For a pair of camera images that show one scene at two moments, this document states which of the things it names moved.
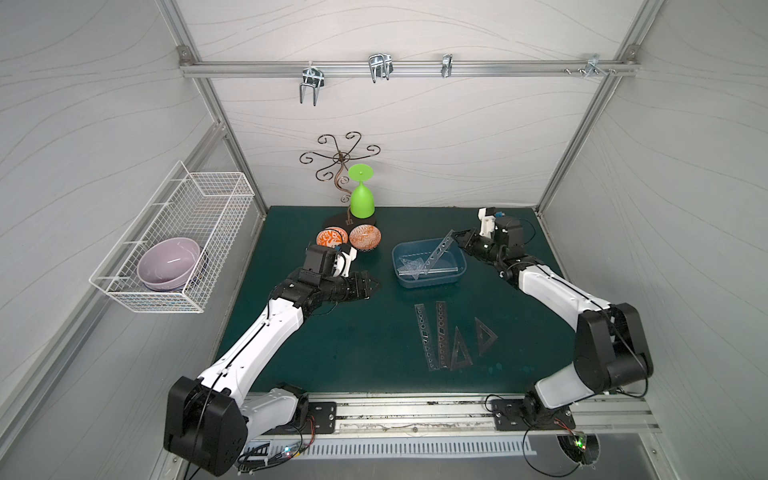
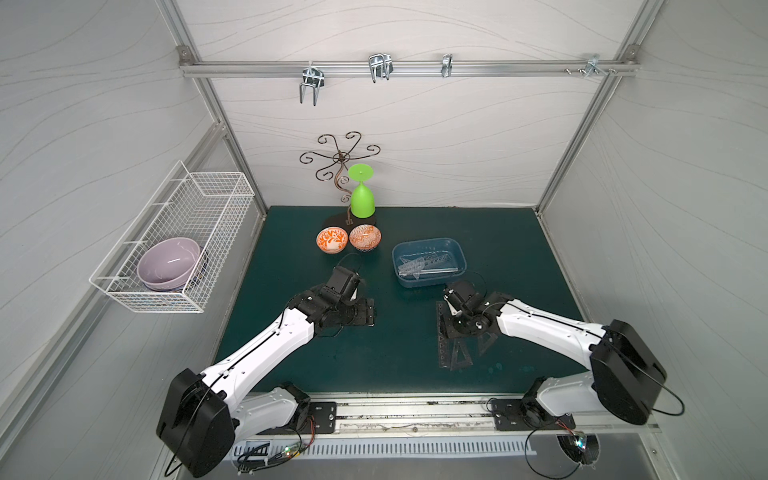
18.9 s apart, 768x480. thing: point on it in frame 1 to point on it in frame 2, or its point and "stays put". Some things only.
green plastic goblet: (362, 201) stays put
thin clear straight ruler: (402, 272) stays put
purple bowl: (168, 264) stays put
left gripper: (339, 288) to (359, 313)
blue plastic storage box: (431, 262) stays put
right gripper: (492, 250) to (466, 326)
